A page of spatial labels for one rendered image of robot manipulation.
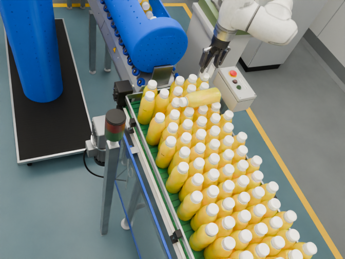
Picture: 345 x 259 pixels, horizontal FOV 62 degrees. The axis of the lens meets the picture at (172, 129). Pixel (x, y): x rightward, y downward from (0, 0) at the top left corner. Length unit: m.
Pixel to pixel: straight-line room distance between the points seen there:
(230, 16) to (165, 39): 0.35
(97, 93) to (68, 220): 1.12
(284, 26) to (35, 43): 1.43
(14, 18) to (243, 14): 1.27
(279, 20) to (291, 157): 1.86
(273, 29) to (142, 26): 0.55
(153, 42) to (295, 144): 1.97
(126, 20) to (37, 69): 0.89
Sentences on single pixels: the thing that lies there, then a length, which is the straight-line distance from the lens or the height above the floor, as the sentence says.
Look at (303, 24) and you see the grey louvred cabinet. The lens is 3.26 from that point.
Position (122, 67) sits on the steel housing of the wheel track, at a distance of 1.59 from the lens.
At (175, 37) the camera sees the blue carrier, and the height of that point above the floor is 1.17.
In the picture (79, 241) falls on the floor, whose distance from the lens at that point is 2.03.
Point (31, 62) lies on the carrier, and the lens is 2.09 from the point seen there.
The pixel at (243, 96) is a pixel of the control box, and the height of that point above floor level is 1.10.
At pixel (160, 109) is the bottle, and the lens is 1.27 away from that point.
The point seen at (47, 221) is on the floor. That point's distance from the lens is 2.09.
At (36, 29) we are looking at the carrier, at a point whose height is 0.81.
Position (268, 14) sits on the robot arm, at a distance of 1.14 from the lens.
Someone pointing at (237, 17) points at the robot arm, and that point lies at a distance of 1.14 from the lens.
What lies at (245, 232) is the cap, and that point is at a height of 1.08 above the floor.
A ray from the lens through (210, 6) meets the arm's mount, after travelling 1.91.
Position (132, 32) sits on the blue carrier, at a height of 1.16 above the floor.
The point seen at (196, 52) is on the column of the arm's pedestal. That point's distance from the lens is 2.01.
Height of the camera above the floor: 1.97
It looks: 53 degrees down
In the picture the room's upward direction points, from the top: 21 degrees clockwise
